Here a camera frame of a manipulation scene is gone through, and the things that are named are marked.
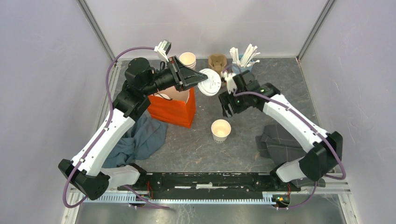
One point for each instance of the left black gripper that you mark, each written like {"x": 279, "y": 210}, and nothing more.
{"x": 184, "y": 77}

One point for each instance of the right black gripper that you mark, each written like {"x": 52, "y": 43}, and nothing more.
{"x": 225, "y": 99}

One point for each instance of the single white cup lid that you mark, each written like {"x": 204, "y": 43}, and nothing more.
{"x": 212, "y": 85}

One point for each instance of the orange paper bag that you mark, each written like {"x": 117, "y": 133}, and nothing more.
{"x": 179, "y": 111}

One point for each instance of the lidded white coffee cup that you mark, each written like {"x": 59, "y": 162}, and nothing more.
{"x": 164, "y": 96}

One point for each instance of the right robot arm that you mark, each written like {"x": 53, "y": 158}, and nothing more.
{"x": 323, "y": 150}

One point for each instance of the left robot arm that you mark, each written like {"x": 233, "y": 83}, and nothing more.
{"x": 84, "y": 171}

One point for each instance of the stack of paper cups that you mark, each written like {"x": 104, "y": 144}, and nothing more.
{"x": 188, "y": 59}

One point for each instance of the brown cardboard cup carrier stack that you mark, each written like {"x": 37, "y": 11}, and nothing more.
{"x": 217, "y": 62}

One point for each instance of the white wrapped straws bundle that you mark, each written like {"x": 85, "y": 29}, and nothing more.
{"x": 245, "y": 60}

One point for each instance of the dark grey checked cloth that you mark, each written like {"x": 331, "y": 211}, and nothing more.
{"x": 277, "y": 144}

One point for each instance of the blue-grey cloth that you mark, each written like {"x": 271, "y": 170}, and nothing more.
{"x": 138, "y": 143}

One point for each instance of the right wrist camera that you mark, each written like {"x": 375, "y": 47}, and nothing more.
{"x": 244, "y": 81}

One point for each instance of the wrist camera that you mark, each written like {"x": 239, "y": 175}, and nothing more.
{"x": 162, "y": 49}
{"x": 244, "y": 81}

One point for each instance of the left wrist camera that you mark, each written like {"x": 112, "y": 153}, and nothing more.
{"x": 162, "y": 49}

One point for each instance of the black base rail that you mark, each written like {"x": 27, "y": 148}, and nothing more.
{"x": 209, "y": 185}

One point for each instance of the white cable duct strip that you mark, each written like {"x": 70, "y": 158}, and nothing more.
{"x": 130, "y": 197}

